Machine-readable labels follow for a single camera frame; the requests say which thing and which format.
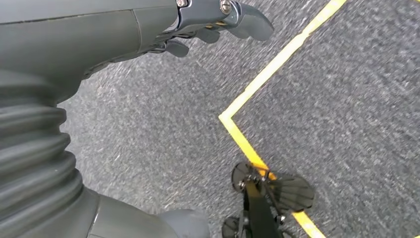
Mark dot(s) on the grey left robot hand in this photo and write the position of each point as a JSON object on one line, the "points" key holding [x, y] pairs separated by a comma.
{"points": [[65, 39]]}

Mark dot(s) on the yellow floor tape marking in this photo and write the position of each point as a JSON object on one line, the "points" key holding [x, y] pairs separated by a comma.
{"points": [[280, 59]]}

